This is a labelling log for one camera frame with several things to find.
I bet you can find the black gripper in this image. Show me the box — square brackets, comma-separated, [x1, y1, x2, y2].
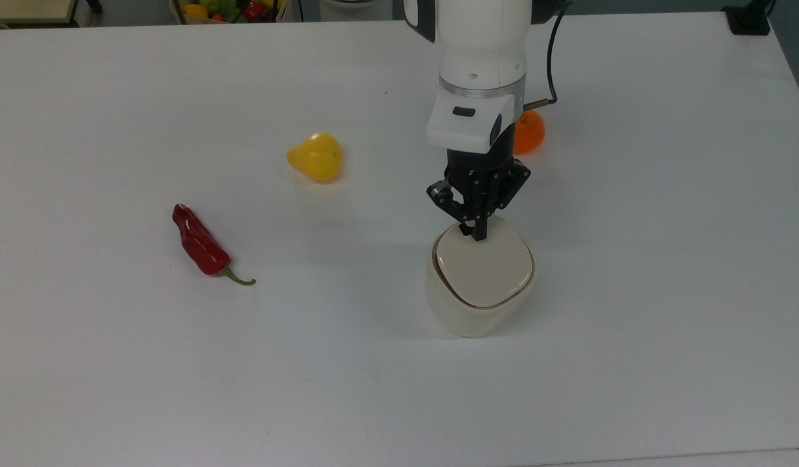
[426, 139, 532, 243]

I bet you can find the cream bin lid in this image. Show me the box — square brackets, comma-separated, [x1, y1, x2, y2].
[434, 215, 536, 309]

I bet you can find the cream garbage bin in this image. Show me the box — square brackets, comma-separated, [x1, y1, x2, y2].
[425, 214, 538, 339]

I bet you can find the orange tangerine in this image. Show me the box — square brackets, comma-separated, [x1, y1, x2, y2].
[514, 109, 547, 156]

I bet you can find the yellow toy fruit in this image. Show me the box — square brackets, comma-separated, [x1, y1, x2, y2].
[285, 132, 344, 184]

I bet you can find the red chili pepper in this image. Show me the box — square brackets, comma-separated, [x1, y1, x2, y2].
[171, 203, 257, 287]

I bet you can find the box of toy fruit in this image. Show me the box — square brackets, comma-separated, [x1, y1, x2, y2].
[169, 0, 291, 25]

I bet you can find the black stand base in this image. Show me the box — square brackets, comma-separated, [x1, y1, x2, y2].
[723, 0, 774, 37]

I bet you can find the wooden table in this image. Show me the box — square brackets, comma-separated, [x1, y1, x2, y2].
[0, 0, 80, 27]

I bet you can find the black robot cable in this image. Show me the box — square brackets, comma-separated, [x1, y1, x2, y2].
[522, 3, 573, 110]

